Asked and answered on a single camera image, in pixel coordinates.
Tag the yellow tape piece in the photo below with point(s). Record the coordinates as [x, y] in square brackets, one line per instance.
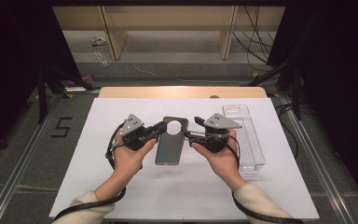
[69, 95]
[275, 94]
[254, 75]

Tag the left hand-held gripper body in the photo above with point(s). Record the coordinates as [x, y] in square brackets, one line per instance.
[132, 126]

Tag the small white and black item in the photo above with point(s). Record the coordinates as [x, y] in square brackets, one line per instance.
[99, 40]

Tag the black curtain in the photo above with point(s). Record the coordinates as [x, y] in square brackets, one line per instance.
[338, 77]
[12, 62]

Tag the person's left hand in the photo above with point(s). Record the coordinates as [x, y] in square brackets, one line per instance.
[127, 161]

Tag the white board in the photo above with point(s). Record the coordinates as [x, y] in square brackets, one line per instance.
[180, 193]

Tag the clear plastic packaging box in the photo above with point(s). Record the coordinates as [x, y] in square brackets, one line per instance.
[251, 146]

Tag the clear plastic wrapper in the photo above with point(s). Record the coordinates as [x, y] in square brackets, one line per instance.
[101, 58]

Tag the person's right hand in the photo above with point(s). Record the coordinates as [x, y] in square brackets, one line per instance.
[225, 165]

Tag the black metal stand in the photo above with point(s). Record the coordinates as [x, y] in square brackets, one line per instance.
[42, 99]
[297, 102]

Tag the grey phone case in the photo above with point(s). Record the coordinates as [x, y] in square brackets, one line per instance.
[169, 149]

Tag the pink item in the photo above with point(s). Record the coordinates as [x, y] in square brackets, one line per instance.
[84, 80]

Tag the metal floor rail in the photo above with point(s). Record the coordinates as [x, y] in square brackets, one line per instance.
[317, 161]
[21, 165]

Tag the light wooden shelf unit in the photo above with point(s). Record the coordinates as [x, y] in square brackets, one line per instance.
[174, 18]

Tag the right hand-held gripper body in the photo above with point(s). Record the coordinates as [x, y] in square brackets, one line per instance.
[222, 123]

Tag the wooden table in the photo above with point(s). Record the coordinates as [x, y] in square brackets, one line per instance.
[167, 92]

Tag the white flat sheet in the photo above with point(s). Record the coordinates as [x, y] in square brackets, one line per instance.
[74, 89]

